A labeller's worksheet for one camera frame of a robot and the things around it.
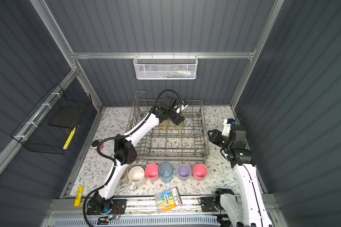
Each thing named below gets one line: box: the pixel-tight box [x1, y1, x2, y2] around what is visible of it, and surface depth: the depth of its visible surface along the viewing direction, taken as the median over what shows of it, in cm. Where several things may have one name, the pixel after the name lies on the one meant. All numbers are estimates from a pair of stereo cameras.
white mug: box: [128, 165, 146, 192], surface depth 79 cm
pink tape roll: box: [90, 139, 104, 152], surface depth 96 cm
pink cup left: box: [144, 163, 160, 182], surface depth 81 cm
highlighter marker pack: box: [154, 186, 183, 214], surface depth 76 cm
